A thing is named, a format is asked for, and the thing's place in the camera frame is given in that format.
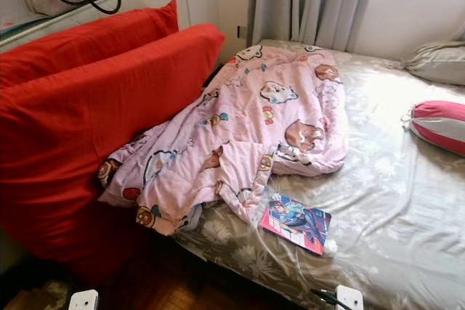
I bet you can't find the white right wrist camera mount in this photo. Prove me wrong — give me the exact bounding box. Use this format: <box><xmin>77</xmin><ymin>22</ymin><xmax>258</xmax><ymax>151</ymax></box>
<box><xmin>335</xmin><ymin>285</ymin><xmax>365</xmax><ymax>310</ymax></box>

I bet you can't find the brown cardboard box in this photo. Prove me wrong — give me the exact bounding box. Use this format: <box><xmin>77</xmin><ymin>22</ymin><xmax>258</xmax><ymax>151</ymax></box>
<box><xmin>6</xmin><ymin>288</ymin><xmax>60</xmax><ymax>310</ymax></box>

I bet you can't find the colourful comic book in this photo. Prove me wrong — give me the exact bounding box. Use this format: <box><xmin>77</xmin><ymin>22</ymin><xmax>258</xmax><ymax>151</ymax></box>
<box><xmin>259</xmin><ymin>193</ymin><xmax>333</xmax><ymax>257</ymax></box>

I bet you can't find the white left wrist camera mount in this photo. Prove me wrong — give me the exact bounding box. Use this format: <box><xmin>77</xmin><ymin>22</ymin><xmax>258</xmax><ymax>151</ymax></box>
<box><xmin>68</xmin><ymin>289</ymin><xmax>100</xmax><ymax>310</ymax></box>

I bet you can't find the pink cartoon print blanket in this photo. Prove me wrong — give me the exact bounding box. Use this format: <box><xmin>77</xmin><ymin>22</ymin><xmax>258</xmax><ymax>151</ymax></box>
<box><xmin>98</xmin><ymin>44</ymin><xmax>349</xmax><ymax>237</ymax></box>

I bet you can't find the grey pillow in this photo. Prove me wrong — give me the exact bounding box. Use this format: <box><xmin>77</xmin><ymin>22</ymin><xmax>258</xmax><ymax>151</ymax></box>
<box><xmin>403</xmin><ymin>40</ymin><xmax>465</xmax><ymax>86</ymax></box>

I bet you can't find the grey floral bed sheet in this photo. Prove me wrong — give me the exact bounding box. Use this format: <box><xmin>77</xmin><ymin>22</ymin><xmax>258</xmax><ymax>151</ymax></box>
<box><xmin>173</xmin><ymin>38</ymin><xmax>465</xmax><ymax>310</ymax></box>

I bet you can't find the red cushion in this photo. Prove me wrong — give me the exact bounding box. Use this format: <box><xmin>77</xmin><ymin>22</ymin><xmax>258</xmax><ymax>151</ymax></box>
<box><xmin>0</xmin><ymin>23</ymin><xmax>226</xmax><ymax>283</ymax></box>
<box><xmin>0</xmin><ymin>0</ymin><xmax>180</xmax><ymax>90</ymax></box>

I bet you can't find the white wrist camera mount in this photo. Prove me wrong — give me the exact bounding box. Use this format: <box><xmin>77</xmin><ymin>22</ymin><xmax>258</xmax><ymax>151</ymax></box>
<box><xmin>335</xmin><ymin>285</ymin><xmax>365</xmax><ymax>310</ymax></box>
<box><xmin>68</xmin><ymin>289</ymin><xmax>100</xmax><ymax>310</ymax></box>

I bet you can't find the grey curtain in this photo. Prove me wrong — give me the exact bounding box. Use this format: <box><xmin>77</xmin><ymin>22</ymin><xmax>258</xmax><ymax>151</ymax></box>
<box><xmin>250</xmin><ymin>0</ymin><xmax>380</xmax><ymax>54</ymax></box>

